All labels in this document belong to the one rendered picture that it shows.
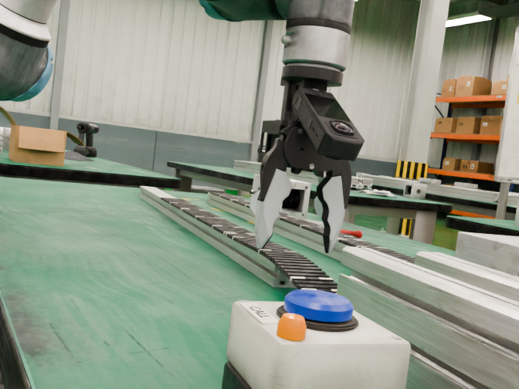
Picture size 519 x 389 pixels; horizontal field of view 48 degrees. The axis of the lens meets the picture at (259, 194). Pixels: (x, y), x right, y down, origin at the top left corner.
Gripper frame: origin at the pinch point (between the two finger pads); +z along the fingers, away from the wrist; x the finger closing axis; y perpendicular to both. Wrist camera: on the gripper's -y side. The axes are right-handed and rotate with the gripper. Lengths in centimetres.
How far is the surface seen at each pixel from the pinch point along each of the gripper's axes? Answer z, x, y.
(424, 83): -137, -474, 642
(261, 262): 3.5, 2.0, 5.5
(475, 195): 2, -309, 321
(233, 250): 4.5, 1.3, 18.0
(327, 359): 0.3, 14.4, -34.8
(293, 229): 3.5, -17.0, 38.2
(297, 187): -3, -34, 74
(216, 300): 5.5, 10.8, -5.2
